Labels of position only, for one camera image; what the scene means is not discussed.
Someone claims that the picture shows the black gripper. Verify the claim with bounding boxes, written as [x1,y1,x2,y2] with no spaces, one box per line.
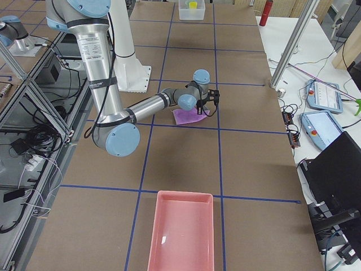
[196,98,210,115]

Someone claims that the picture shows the purple grey cloth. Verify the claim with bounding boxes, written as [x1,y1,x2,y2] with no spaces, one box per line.
[173,108,209,125]

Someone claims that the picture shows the yellow plastic cup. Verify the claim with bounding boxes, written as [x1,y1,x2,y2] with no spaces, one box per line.
[188,1,197,9]

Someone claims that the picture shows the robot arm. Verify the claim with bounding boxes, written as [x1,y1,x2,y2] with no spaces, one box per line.
[46,1,213,157]

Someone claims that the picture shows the white translucent bin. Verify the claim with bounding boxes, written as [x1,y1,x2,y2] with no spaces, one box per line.
[178,0,205,20]

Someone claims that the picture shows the red bottle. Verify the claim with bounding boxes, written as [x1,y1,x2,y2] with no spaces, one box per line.
[259,0,274,27]

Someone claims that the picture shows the far teach pendant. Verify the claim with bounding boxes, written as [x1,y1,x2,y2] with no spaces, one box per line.
[306,80,343,114]

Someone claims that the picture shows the teach pendant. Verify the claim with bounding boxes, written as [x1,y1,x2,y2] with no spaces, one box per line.
[300,110,344,151]
[306,80,343,114]

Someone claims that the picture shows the near teach pendant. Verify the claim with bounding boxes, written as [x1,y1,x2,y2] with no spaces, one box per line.
[300,110,344,151]

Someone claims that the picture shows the pink plastic bin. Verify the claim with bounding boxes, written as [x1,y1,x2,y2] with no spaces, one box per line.
[147,191,215,270]

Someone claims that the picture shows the grabber stick green tip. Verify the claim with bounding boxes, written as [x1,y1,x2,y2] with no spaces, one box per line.
[287,63,361,116]

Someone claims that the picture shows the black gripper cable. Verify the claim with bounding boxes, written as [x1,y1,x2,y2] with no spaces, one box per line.
[204,98,219,117]

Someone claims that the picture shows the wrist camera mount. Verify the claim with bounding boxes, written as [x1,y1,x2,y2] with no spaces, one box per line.
[208,89,220,107]

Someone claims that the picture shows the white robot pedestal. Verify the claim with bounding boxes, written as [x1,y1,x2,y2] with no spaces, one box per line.
[109,0,152,93]

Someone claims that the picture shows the aluminium frame post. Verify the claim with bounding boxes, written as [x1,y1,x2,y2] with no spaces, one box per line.
[270,0,319,89]

